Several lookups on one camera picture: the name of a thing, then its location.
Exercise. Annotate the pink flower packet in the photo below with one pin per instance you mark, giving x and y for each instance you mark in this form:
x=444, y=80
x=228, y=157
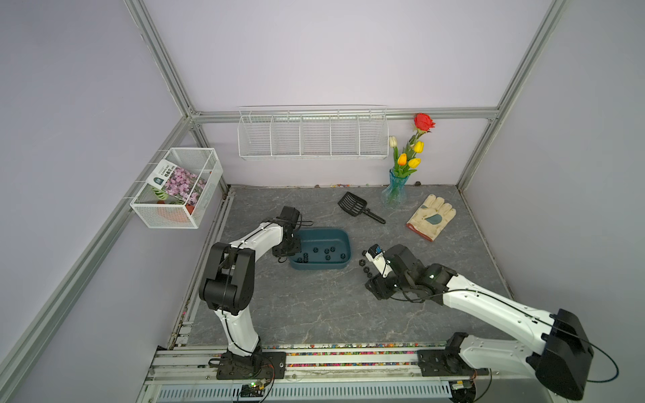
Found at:
x=170, y=182

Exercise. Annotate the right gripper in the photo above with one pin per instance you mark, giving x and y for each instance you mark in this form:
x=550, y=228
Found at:
x=377, y=287

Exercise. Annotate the black plastic scoop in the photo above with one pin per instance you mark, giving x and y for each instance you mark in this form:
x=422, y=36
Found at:
x=354, y=205

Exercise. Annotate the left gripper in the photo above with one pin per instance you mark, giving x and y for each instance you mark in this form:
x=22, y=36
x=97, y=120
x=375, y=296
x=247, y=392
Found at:
x=296, y=248

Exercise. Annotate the teal plastic storage box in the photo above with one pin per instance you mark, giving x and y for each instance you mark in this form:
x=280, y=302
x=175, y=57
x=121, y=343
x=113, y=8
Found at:
x=322, y=238

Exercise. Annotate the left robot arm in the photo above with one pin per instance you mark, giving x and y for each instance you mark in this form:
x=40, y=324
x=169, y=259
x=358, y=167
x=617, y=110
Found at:
x=227, y=286

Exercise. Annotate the white wire basket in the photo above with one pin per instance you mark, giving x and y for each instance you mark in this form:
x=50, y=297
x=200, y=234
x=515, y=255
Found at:
x=156, y=214

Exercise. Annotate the white wire wall shelf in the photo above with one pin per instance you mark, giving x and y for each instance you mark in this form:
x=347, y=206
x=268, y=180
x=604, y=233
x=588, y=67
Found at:
x=313, y=132

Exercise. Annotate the metal base rail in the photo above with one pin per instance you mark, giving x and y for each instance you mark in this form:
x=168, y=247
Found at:
x=331, y=373

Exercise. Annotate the cream work glove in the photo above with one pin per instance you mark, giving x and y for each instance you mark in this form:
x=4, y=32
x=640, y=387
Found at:
x=431, y=218

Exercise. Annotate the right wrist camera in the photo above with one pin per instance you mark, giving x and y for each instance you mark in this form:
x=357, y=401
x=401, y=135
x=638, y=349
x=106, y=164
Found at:
x=376, y=256

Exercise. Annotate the red and yellow flowers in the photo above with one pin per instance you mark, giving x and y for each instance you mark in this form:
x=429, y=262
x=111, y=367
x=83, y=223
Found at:
x=406, y=157

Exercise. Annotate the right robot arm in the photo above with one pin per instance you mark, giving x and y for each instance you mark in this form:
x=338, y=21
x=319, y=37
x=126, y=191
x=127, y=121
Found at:
x=551, y=348

